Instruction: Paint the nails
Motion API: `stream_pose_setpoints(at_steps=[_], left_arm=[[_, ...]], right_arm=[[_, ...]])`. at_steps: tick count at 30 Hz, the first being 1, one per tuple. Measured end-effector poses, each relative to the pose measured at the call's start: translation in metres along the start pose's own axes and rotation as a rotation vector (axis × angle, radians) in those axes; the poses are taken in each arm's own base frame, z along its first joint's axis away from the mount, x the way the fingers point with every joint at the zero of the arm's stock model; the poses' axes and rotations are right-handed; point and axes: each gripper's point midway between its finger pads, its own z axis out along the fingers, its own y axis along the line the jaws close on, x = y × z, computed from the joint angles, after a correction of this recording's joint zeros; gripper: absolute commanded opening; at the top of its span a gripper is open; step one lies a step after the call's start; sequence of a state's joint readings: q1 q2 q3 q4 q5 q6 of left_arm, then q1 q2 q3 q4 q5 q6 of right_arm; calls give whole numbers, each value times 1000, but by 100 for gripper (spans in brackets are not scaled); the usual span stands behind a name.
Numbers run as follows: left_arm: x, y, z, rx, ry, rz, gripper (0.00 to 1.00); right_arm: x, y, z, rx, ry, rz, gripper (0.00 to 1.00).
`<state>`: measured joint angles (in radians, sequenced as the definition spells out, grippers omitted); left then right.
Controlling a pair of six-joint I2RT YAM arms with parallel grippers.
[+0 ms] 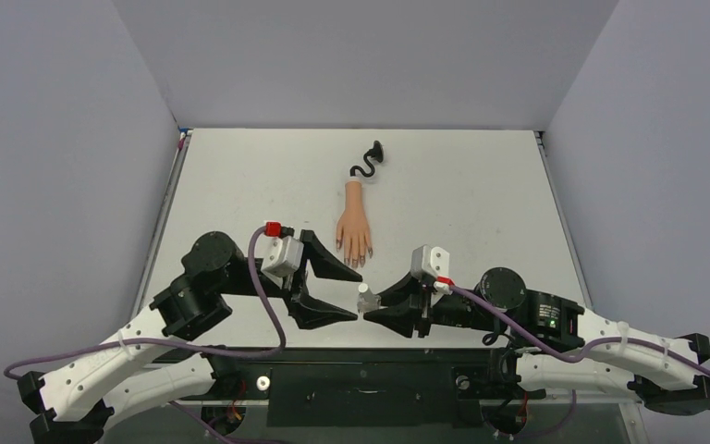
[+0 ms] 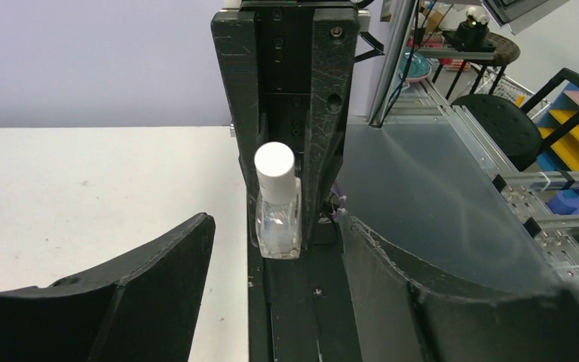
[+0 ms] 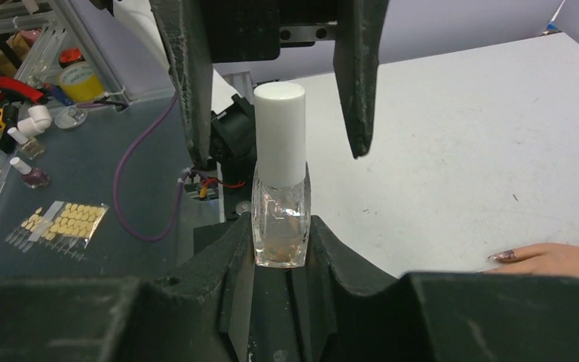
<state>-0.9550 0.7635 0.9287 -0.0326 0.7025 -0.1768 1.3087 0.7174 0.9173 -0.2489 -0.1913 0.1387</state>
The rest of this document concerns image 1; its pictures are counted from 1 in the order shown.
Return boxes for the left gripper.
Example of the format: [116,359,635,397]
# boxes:
[215,233,362,325]

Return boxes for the mannequin practice hand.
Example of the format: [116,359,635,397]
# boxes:
[336,178,373,269]

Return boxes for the clear nail polish bottle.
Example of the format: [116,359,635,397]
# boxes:
[357,292,382,314]

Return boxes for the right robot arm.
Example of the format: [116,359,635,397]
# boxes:
[358,267,710,416]

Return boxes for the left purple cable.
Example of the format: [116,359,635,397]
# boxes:
[3,221,288,444]

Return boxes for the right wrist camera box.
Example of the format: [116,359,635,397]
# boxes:
[410,244,450,281]

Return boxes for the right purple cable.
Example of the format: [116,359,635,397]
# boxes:
[435,277,710,439]

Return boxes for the purple cable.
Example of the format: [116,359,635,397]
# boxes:
[3,221,288,444]
[435,277,710,439]

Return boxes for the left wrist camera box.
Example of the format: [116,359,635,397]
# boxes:
[261,236,303,278]

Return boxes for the black flexible hand stand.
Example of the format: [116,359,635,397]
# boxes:
[349,141,385,179]

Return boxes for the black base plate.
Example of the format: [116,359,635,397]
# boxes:
[177,348,545,427]

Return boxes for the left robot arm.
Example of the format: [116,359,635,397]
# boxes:
[4,222,361,443]

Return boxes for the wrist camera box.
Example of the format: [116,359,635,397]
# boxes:
[410,244,450,281]
[261,236,303,278]

